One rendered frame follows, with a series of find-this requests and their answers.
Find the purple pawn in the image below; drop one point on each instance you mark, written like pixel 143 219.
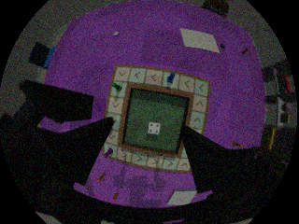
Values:
pixel 109 151

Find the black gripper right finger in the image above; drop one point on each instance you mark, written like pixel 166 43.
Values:
pixel 210 162

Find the blue game pawn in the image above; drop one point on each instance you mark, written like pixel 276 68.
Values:
pixel 170 77

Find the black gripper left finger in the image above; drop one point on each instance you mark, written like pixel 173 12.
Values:
pixel 75 150

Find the white die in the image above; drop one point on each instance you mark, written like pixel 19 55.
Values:
pixel 154 127

